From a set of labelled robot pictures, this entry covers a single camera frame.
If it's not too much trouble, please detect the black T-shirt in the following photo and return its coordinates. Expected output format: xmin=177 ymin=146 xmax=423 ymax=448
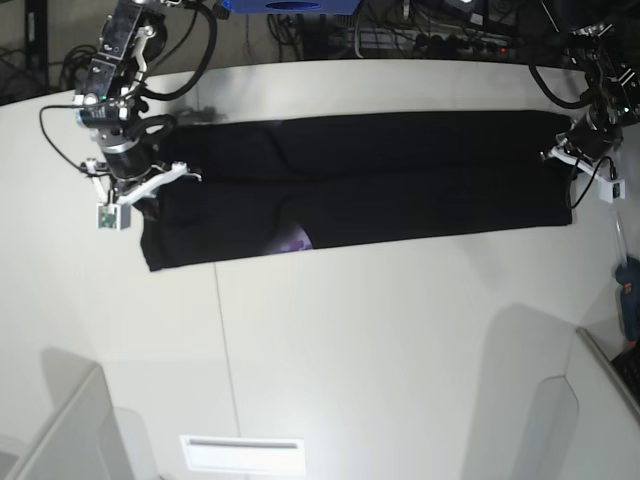
xmin=141 ymin=111 xmax=572 ymax=271

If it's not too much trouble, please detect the blue hot glue gun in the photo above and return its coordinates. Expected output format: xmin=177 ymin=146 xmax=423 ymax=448
xmin=611 ymin=207 xmax=639 ymax=347

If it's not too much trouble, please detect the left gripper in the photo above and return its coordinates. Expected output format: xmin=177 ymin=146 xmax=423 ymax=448
xmin=558 ymin=19 xmax=639 ymax=162

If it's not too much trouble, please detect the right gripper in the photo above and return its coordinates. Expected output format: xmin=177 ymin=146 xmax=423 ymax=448
xmin=73 ymin=1 xmax=174 ymax=182

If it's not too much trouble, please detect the black keyboard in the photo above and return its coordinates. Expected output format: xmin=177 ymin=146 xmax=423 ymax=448
xmin=612 ymin=346 xmax=640 ymax=401

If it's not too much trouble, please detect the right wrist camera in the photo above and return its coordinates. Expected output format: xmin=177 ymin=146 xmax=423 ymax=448
xmin=80 ymin=158 xmax=203 ymax=231

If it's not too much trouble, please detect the coiled black cable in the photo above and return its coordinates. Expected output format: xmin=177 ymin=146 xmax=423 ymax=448
xmin=58 ymin=44 xmax=109 ymax=91

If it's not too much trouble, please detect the blue plastic box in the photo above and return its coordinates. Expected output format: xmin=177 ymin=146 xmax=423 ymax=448
xmin=222 ymin=0 xmax=360 ymax=15

